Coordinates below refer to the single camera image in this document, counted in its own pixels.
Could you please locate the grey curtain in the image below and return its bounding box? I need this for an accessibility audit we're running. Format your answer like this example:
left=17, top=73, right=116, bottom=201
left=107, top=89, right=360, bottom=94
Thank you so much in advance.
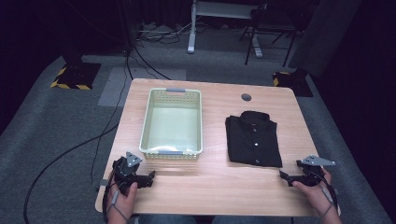
left=287, top=0, right=364, bottom=77

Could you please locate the bundle of floor cables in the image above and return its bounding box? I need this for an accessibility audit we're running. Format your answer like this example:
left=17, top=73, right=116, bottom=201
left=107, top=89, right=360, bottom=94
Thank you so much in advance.
left=135, top=21, right=195, bottom=45

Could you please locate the white desk frame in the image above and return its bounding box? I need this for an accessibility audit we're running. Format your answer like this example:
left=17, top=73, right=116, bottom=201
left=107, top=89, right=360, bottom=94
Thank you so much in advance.
left=187, top=0, right=269, bottom=60

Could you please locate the right hand-held gripper cable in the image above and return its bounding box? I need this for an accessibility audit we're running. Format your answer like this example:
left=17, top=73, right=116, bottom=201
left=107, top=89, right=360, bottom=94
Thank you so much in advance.
left=311, top=171, right=340, bottom=218

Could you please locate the person's leg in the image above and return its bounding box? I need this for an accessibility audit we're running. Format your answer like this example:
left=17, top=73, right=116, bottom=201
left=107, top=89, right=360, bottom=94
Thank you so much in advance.
left=211, top=215, right=293, bottom=224
left=138, top=214, right=198, bottom=224

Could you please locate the hand-held gripper cable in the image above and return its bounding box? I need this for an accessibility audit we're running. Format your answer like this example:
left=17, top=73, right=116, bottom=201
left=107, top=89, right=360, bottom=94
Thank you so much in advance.
left=102, top=174, right=130, bottom=224
left=311, top=171, right=340, bottom=218

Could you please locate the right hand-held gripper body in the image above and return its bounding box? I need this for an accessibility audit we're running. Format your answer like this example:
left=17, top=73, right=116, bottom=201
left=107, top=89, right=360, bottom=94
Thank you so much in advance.
left=295, top=154, right=336, bottom=188

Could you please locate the person's right hand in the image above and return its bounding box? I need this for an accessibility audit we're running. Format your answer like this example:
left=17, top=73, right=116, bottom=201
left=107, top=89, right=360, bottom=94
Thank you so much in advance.
left=291, top=167, right=338, bottom=217

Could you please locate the thin black floor cable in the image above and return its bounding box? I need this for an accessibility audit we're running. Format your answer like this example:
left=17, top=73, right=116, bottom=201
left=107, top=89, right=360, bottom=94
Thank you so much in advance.
left=90, top=52, right=131, bottom=187

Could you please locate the person's left leg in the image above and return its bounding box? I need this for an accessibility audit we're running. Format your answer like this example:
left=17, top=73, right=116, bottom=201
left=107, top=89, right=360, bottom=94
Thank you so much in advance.
left=138, top=214, right=198, bottom=224

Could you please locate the pale green plastic basket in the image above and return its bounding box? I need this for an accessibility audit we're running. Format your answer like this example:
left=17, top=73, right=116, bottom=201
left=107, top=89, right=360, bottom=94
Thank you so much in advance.
left=138, top=87, right=205, bottom=161

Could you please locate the black shirt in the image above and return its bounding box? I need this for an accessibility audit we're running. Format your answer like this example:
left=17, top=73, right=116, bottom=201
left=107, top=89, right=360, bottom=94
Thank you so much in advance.
left=224, top=110, right=284, bottom=169

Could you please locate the yellow-black striped stand base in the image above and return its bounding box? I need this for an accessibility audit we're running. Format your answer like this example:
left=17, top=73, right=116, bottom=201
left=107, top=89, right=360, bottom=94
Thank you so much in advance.
left=49, top=61, right=103, bottom=91
left=272, top=68, right=314, bottom=98

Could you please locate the person's right leg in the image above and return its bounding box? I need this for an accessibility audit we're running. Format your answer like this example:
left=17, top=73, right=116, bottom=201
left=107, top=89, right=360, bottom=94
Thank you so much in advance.
left=211, top=215, right=293, bottom=224

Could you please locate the left hand-held gripper cable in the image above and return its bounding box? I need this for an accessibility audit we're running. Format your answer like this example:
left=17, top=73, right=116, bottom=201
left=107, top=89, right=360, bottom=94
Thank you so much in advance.
left=102, top=174, right=130, bottom=224

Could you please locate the person's left hand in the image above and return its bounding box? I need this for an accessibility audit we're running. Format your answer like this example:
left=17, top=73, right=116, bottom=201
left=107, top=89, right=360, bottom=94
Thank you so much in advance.
left=106, top=181, right=139, bottom=222

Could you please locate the thick black floor cable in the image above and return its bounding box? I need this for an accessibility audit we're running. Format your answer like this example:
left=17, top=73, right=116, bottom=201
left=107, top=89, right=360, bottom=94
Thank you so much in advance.
left=23, top=122, right=120, bottom=224

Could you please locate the black metal stand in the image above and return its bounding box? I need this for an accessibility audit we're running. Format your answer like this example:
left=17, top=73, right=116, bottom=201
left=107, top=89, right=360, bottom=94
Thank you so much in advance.
left=238, top=6, right=299, bottom=68

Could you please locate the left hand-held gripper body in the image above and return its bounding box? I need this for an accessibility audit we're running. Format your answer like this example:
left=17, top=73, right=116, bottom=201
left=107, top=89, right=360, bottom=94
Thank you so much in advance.
left=111, top=151, right=150, bottom=196

